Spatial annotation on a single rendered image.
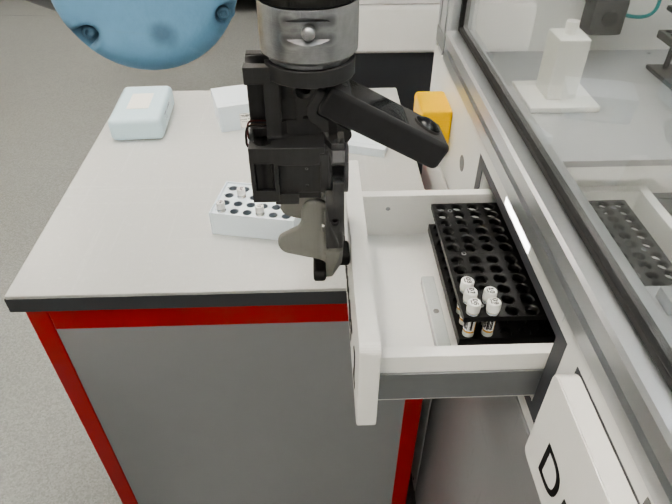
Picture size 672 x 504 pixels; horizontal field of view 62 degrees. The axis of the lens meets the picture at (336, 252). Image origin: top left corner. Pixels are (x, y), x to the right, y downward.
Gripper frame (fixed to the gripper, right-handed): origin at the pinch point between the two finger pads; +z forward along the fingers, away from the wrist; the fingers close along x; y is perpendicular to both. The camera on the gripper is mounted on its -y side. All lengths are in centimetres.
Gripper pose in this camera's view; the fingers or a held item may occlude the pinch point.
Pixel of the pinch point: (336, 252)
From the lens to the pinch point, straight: 56.4
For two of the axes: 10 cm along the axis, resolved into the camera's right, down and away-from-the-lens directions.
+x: 0.4, 6.4, -7.7
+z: 0.0, 7.7, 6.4
